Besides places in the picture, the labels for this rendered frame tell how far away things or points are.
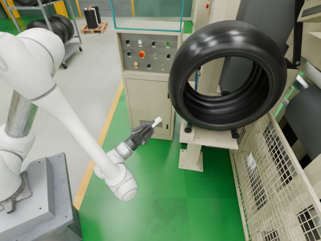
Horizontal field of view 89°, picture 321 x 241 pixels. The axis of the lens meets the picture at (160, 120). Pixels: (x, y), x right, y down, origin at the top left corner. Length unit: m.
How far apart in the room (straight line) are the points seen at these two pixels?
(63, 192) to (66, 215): 0.14
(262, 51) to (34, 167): 1.33
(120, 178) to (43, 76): 0.47
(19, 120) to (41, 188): 0.40
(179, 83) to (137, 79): 0.90
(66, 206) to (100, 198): 0.72
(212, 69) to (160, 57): 0.56
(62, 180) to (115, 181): 0.55
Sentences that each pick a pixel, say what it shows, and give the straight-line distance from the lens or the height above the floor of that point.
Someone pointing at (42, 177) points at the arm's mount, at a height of 0.74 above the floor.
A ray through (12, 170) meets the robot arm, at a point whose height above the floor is 0.90.
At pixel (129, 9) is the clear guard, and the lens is 1.52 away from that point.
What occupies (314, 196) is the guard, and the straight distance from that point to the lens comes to 0.87.
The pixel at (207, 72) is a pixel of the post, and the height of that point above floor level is 1.11.
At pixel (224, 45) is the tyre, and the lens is 0.75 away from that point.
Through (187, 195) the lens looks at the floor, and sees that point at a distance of 1.77.
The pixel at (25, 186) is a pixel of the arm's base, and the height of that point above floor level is 0.76.
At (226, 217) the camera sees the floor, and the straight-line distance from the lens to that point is 1.78.
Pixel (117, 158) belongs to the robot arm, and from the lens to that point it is 0.87.
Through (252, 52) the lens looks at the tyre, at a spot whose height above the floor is 1.38.
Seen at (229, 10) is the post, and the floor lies 1.46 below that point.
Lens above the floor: 1.61
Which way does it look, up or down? 42 degrees down
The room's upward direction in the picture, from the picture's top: straight up
